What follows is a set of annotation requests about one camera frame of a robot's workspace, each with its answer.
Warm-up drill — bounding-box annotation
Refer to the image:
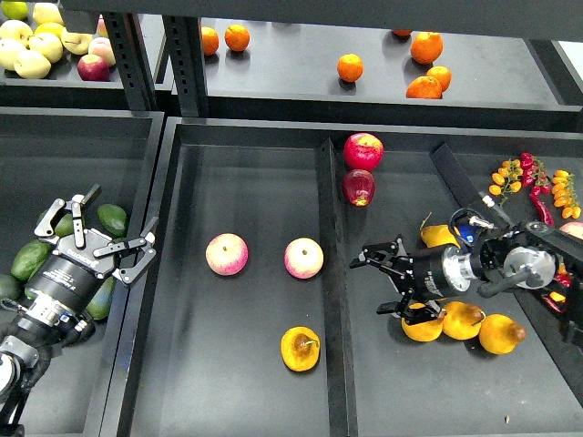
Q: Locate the orange in shelf centre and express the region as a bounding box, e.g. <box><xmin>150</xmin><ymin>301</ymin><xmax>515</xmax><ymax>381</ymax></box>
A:
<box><xmin>336</xmin><ymin>54</ymin><xmax>364</xmax><ymax>83</ymax></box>

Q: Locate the black left tray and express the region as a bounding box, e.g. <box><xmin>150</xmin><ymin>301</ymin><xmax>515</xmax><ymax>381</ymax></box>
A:
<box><xmin>1</xmin><ymin>108</ymin><xmax>164</xmax><ymax>436</ymax></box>

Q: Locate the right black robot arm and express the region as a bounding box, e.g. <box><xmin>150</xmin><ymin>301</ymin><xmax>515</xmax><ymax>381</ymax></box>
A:
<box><xmin>350</xmin><ymin>198</ymin><xmax>582</xmax><ymax>346</ymax></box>

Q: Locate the yellow pear with stem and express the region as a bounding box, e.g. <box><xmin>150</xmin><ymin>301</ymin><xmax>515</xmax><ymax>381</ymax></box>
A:
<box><xmin>280</xmin><ymin>326</ymin><xmax>321</xmax><ymax>372</ymax></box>

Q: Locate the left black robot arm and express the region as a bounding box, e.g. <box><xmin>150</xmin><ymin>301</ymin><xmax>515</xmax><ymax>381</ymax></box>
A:
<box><xmin>1</xmin><ymin>185</ymin><xmax>159</xmax><ymax>436</ymax></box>

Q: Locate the avocado top of pile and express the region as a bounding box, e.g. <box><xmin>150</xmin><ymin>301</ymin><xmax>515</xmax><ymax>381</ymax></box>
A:
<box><xmin>34</xmin><ymin>209</ymin><xmax>73</xmax><ymax>238</ymax></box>

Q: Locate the black upper shelf tray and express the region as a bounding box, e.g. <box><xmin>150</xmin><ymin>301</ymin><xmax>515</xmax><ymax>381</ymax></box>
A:
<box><xmin>158</xmin><ymin>21</ymin><xmax>582</xmax><ymax>132</ymax></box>

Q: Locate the green avocado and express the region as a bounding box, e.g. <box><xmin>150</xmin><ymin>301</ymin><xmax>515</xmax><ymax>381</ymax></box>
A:
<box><xmin>87</xmin><ymin>277</ymin><xmax>117</xmax><ymax>320</ymax></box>

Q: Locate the pink apple left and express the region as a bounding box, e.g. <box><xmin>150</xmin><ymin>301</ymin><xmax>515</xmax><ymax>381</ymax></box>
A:
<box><xmin>205</xmin><ymin>233</ymin><xmax>249</xmax><ymax>276</ymax></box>

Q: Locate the large orange on shelf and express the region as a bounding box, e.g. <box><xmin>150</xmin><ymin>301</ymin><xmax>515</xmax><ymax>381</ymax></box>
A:
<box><xmin>410</xmin><ymin>32</ymin><xmax>444</xmax><ymax>65</ymax></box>

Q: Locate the orange cherry tomato bunch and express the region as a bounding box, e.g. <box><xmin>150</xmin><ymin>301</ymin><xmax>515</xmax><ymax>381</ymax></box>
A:
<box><xmin>488</xmin><ymin>158</ymin><xmax>523</xmax><ymax>205</ymax></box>

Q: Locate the bright red apple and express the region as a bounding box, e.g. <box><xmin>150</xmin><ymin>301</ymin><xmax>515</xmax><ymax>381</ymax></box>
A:
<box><xmin>343</xmin><ymin>133</ymin><xmax>384</xmax><ymax>172</ymax></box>

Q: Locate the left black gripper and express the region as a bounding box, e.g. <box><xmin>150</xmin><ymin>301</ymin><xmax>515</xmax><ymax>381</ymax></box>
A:
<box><xmin>26</xmin><ymin>184</ymin><xmax>159</xmax><ymax>323</ymax></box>

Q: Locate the red apple on shelf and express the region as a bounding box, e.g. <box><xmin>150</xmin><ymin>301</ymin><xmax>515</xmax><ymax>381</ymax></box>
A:
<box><xmin>77</xmin><ymin>54</ymin><xmax>110</xmax><ymax>82</ymax></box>

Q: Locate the red chili pepper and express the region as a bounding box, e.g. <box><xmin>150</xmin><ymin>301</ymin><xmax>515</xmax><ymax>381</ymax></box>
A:
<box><xmin>529</xmin><ymin>186</ymin><xmax>555</xmax><ymax>227</ymax></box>

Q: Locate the pink apple at right edge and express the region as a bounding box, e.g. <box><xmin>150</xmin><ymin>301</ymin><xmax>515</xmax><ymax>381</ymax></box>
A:
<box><xmin>559</xmin><ymin>221</ymin><xmax>583</xmax><ymax>239</ymax></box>

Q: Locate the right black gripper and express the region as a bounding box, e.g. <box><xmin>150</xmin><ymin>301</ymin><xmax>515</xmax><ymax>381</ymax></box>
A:
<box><xmin>349</xmin><ymin>234</ymin><xmax>474</xmax><ymax>325</ymax></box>

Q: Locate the black centre tray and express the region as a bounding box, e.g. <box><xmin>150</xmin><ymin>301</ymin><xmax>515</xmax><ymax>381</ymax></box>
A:
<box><xmin>99</xmin><ymin>117</ymin><xmax>582</xmax><ymax>436</ymax></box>

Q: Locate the dark red apple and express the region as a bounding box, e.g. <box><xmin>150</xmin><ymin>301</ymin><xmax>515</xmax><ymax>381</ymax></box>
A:
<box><xmin>342</xmin><ymin>169</ymin><xmax>376</xmax><ymax>208</ymax></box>

